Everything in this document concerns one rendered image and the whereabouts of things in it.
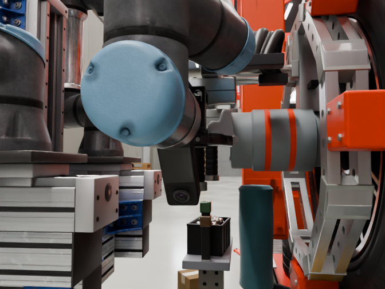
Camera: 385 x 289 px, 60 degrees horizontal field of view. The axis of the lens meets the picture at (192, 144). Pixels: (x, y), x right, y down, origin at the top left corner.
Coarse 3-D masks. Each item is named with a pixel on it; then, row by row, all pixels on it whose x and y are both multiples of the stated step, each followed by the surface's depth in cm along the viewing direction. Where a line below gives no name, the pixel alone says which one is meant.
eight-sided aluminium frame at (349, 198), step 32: (320, 32) 54; (352, 32) 52; (288, 64) 88; (320, 64) 50; (352, 64) 48; (288, 96) 94; (320, 96) 52; (320, 128) 52; (352, 160) 50; (288, 192) 93; (320, 192) 51; (352, 192) 47; (288, 224) 88; (320, 224) 52; (352, 224) 50; (320, 256) 57
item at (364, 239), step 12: (360, 24) 58; (360, 36) 58; (372, 48) 53; (372, 60) 53; (372, 72) 60; (372, 84) 61; (348, 156) 79; (372, 156) 63; (384, 156) 49; (348, 168) 75; (372, 168) 59; (384, 168) 49; (372, 180) 59; (372, 204) 88; (372, 216) 53; (336, 228) 82; (372, 228) 53; (360, 240) 77; (360, 252) 59
